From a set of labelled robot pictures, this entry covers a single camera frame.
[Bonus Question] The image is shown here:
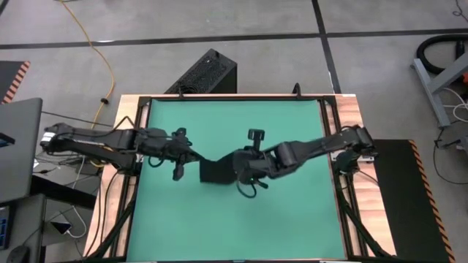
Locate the green table mat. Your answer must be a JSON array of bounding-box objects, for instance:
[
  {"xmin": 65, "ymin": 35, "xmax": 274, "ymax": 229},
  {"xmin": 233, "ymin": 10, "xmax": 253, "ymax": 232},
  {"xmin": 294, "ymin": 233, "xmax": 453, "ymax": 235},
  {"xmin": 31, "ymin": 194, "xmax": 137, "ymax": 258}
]
[{"xmin": 126, "ymin": 99, "xmax": 347, "ymax": 261}]

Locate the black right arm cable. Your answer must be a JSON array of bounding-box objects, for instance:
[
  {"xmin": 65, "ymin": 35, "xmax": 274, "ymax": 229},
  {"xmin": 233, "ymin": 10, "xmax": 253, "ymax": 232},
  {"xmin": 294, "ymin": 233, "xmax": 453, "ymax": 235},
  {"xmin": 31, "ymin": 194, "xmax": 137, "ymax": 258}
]
[{"xmin": 235, "ymin": 175, "xmax": 259, "ymax": 199}]

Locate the black cloth napkin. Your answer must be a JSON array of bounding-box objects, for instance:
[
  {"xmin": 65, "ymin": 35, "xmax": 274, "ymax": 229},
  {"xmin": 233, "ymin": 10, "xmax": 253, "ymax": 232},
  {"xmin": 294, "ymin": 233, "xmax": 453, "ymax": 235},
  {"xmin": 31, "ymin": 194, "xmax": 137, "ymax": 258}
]
[{"xmin": 199, "ymin": 153, "xmax": 238, "ymax": 185}]

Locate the smartphone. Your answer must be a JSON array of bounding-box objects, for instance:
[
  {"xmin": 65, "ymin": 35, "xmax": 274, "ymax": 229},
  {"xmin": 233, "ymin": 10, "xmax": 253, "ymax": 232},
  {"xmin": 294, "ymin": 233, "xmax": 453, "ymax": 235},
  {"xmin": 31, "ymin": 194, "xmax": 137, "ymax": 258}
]
[{"xmin": 50, "ymin": 221, "xmax": 72, "ymax": 235}]

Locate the black metal table frame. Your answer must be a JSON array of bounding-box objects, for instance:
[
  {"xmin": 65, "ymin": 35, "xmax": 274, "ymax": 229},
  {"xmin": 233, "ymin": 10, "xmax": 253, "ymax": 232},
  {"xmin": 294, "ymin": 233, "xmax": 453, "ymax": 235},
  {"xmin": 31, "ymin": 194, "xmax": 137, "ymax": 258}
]
[{"xmin": 86, "ymin": 95, "xmax": 392, "ymax": 261}]

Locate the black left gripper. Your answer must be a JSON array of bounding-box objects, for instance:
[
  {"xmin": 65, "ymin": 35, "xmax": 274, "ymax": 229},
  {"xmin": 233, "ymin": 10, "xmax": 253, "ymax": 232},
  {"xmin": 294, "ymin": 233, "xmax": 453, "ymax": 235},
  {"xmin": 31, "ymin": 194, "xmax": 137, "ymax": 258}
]
[{"xmin": 137, "ymin": 127, "xmax": 211, "ymax": 165}]

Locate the white cable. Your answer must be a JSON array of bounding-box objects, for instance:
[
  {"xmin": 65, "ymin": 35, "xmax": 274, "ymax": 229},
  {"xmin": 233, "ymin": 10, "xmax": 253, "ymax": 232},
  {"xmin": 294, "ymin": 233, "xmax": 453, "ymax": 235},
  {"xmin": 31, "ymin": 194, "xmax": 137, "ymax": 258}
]
[{"xmin": 67, "ymin": 206, "xmax": 88, "ymax": 239}]

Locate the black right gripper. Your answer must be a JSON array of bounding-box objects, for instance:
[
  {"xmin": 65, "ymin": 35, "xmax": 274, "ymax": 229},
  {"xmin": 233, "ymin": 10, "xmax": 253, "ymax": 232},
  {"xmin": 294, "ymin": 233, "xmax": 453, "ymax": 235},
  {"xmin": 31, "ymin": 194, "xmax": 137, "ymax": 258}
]
[{"xmin": 219, "ymin": 145, "xmax": 281, "ymax": 188}]

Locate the grey metal stand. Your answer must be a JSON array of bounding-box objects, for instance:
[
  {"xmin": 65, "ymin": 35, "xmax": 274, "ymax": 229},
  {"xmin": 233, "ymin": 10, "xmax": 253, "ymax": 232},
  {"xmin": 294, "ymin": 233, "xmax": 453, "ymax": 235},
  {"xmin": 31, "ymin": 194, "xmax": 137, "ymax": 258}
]
[{"xmin": 411, "ymin": 50, "xmax": 468, "ymax": 129}]

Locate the wooden table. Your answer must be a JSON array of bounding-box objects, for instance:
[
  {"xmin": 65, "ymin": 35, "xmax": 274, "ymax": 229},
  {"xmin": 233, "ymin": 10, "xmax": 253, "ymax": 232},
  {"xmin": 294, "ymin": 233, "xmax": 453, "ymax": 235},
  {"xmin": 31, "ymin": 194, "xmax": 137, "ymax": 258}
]
[{"xmin": 83, "ymin": 94, "xmax": 398, "ymax": 261}]

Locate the grey desk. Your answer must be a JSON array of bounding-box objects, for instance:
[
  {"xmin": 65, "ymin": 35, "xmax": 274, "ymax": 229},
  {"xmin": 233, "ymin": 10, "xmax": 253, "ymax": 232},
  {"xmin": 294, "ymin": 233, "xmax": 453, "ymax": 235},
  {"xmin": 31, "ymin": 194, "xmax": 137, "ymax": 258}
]
[{"xmin": 0, "ymin": 193, "xmax": 47, "ymax": 263}]

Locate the black computer mouse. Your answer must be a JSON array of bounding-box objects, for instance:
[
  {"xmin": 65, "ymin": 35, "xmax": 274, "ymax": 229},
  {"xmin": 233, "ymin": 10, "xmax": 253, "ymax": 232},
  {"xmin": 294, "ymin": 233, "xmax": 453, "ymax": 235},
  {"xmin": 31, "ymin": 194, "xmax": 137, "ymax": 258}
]
[{"xmin": 6, "ymin": 245, "xmax": 30, "ymax": 263}]

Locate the yellow floor cable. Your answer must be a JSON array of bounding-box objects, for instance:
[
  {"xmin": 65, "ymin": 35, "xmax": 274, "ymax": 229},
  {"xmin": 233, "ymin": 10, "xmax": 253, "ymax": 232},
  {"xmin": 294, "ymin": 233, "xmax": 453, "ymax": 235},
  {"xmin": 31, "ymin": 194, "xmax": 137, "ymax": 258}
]
[{"xmin": 60, "ymin": 0, "xmax": 116, "ymax": 129}]

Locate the large hazard-striped floor mat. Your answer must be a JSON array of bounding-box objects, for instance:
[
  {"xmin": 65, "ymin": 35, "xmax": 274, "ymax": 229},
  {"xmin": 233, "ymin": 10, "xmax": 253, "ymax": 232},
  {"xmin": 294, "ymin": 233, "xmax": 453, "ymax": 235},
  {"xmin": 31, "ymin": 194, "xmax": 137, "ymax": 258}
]
[{"xmin": 372, "ymin": 138, "xmax": 456, "ymax": 263}]

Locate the small hazard-striped floor mat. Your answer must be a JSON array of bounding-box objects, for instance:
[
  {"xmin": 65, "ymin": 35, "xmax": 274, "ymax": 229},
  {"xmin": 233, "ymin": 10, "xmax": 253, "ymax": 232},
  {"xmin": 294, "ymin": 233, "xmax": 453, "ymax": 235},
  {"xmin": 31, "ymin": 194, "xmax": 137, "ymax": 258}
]
[{"xmin": 0, "ymin": 61, "xmax": 31, "ymax": 105}]

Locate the black computer tower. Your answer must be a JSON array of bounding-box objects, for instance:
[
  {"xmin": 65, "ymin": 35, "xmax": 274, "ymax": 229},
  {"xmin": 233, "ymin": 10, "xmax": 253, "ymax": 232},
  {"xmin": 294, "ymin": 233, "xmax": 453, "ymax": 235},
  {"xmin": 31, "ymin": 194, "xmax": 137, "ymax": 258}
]
[{"xmin": 164, "ymin": 48, "xmax": 238, "ymax": 95}]

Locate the grey laptop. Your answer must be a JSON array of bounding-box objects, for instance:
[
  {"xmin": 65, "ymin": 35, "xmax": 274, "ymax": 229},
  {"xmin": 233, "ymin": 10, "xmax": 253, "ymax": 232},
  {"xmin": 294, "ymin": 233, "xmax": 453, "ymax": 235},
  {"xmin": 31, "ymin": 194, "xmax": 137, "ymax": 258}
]
[{"xmin": 0, "ymin": 97, "xmax": 44, "ymax": 204}]

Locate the black hose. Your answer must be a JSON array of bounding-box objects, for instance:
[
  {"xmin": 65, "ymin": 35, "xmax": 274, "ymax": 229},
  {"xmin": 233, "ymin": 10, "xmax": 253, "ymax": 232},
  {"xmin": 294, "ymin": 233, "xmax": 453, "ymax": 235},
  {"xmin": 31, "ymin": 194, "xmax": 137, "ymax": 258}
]
[{"xmin": 416, "ymin": 34, "xmax": 468, "ymax": 76}]

